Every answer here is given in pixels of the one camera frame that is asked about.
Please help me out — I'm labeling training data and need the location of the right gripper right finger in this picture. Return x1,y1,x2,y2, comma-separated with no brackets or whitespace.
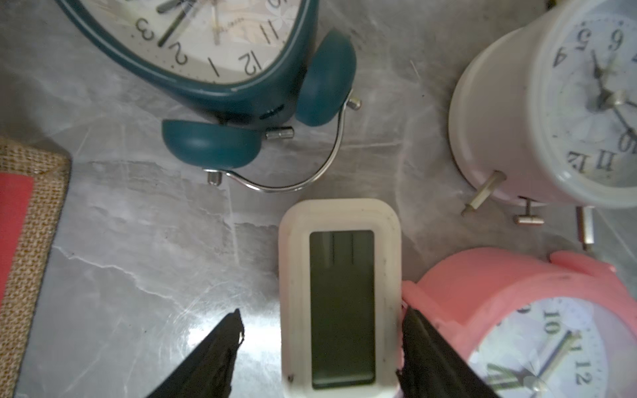
396,308,498,398

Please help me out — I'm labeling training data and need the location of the small white digital clock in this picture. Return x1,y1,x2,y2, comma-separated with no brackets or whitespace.
278,198,402,397

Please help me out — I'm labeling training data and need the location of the pink twin-bell alarm clock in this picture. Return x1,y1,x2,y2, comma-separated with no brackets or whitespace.
401,247,636,397

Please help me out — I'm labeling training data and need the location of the red burlap canvas bag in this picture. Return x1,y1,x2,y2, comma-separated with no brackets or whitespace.
1,137,71,397

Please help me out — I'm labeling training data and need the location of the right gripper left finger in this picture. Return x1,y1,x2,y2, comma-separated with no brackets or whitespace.
149,309,245,398

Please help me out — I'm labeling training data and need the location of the white round alarm clock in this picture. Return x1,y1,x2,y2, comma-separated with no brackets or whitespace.
449,1,636,250

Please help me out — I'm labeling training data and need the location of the dark green alarm clock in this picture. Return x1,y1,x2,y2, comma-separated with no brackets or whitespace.
60,1,361,192

